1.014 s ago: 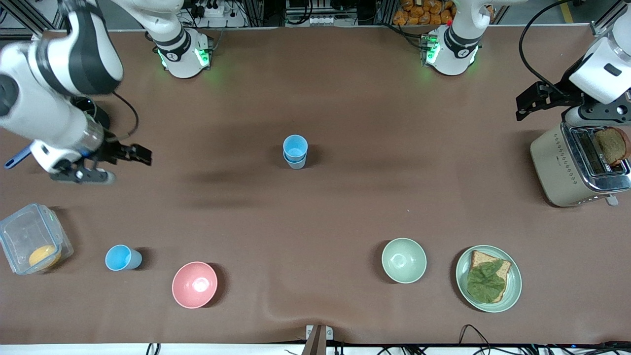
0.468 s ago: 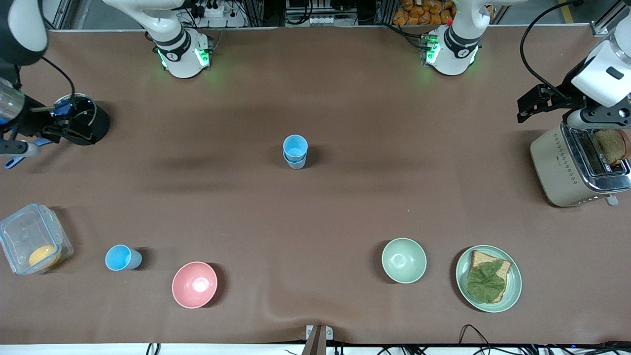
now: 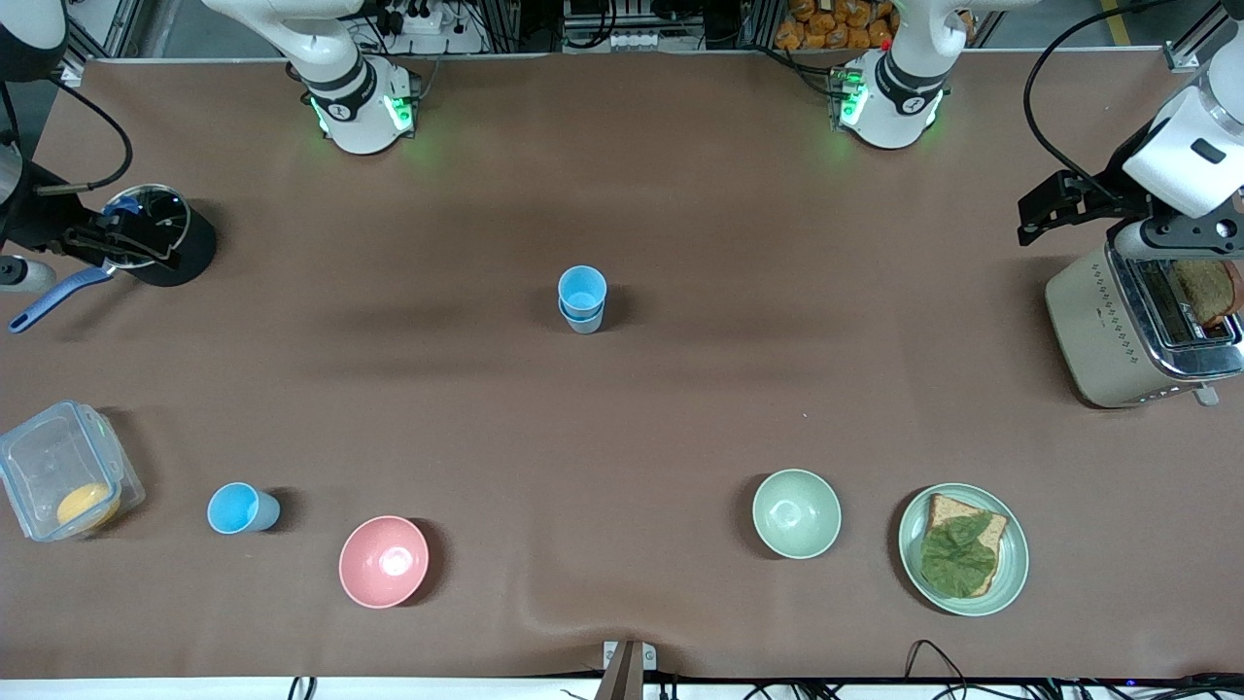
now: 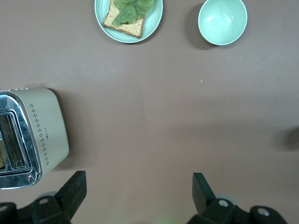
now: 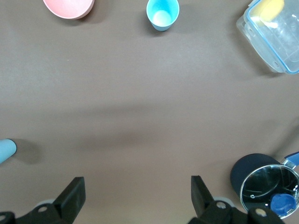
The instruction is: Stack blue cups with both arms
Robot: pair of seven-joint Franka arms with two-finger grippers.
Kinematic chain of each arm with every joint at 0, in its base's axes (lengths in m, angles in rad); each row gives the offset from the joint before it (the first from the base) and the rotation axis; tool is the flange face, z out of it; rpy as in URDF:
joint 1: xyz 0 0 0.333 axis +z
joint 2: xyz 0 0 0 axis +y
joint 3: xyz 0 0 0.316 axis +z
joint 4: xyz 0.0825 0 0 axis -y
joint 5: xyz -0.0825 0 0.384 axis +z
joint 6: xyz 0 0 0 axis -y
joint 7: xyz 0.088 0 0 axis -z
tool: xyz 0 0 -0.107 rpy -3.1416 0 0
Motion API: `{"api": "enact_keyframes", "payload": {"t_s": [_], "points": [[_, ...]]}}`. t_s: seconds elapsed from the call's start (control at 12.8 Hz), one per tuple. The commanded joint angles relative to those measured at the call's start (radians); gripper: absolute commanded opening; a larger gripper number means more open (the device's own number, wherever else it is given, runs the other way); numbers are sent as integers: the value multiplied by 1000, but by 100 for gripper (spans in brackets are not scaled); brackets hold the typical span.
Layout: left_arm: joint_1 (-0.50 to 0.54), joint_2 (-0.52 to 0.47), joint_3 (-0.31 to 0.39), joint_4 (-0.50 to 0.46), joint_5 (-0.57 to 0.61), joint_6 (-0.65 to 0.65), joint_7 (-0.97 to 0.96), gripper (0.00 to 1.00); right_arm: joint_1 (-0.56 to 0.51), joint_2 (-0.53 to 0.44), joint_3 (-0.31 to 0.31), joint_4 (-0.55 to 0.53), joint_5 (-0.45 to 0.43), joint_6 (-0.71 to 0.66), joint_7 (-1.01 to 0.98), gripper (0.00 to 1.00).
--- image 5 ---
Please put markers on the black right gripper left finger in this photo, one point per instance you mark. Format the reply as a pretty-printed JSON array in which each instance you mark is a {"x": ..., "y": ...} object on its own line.
[{"x": 67, "y": 205}]

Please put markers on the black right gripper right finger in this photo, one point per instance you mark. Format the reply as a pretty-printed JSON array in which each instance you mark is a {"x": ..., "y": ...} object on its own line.
[{"x": 208, "y": 210}]

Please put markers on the grey-blue plastic cup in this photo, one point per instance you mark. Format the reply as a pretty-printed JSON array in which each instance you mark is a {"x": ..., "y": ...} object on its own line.
[{"x": 6, "y": 150}]

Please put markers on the glass lid with blue knob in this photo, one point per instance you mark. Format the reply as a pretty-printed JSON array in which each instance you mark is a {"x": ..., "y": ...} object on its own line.
[{"x": 264, "y": 186}]

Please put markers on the brown table cloth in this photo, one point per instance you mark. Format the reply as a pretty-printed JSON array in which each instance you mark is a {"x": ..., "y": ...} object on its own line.
[{"x": 144, "y": 105}]

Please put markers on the clear plastic food container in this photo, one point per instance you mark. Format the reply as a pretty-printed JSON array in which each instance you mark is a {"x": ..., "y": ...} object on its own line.
[{"x": 268, "y": 46}]

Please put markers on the pink bowl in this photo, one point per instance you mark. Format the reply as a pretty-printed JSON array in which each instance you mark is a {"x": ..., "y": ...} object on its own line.
[{"x": 69, "y": 8}]

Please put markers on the light blue plastic cup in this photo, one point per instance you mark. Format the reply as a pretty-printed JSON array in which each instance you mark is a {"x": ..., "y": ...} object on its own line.
[{"x": 163, "y": 14}]

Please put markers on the yellow round food piece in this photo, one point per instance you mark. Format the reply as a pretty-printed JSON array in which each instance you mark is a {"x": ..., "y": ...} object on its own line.
[{"x": 268, "y": 10}]

